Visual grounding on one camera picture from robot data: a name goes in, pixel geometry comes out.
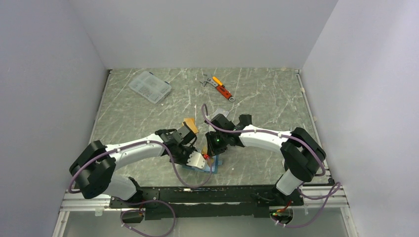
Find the black card case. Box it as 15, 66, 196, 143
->
239, 114, 252, 127

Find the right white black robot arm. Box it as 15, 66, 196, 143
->
205, 114, 326, 205

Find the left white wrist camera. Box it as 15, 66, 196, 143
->
186, 151, 208, 170

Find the single orange credit card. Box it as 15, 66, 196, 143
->
201, 146, 214, 166

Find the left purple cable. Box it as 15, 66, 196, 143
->
68, 140, 217, 237

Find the silver grey card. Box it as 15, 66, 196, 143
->
213, 108, 229, 118

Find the blue card holder wallet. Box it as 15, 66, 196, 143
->
183, 156, 224, 174

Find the orange credit cards stack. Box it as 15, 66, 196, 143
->
182, 118, 199, 134

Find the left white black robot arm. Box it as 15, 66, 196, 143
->
69, 125, 197, 207

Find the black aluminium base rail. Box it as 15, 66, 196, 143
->
60, 185, 349, 220

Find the clear plastic organizer box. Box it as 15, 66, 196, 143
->
128, 71, 172, 104

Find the red adjustable wrench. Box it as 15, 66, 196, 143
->
200, 73, 235, 102

